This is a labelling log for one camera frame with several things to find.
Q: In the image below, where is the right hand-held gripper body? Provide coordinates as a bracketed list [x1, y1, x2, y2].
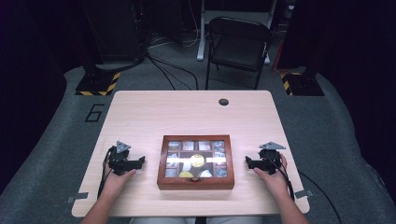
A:
[258, 141, 287, 175]

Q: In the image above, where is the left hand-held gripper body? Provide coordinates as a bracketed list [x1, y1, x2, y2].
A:
[106, 140, 134, 177]

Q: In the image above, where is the wooden box with glass lid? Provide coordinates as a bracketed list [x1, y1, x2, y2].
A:
[156, 133, 235, 191]

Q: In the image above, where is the person's right hand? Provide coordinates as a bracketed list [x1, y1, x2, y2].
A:
[253, 154, 292, 201]

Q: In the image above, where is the person's left hand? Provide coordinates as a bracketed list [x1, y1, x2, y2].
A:
[102, 165, 138, 201]

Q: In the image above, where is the grey tape piece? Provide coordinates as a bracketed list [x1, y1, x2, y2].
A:
[65, 191, 90, 204]
[293, 189, 315, 200]

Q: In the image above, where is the striped black stand base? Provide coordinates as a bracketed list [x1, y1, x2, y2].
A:
[278, 71, 325, 97]
[75, 71, 121, 97]

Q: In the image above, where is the black folding chair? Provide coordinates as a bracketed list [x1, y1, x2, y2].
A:
[205, 16, 273, 91]

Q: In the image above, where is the dark curtain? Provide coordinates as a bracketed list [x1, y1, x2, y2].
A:
[278, 0, 396, 200]
[0, 0, 87, 194]

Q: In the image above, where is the black equipment cabinet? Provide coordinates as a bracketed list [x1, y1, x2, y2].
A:
[81, 0, 148, 64]

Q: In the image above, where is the left hand-held gripper cable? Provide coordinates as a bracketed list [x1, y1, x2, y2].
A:
[96, 147, 116, 201]

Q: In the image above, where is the hand-held gripper cable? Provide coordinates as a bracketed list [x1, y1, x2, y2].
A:
[262, 153, 296, 202]
[96, 147, 116, 201]

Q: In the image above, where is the right hand-held gripper cable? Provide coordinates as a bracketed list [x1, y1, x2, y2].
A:
[262, 153, 296, 202]

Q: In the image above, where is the black floor cable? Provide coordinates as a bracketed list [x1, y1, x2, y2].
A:
[146, 53, 200, 91]
[298, 171, 343, 224]
[146, 55, 177, 91]

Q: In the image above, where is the white cable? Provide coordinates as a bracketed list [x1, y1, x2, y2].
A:
[181, 0, 201, 49]

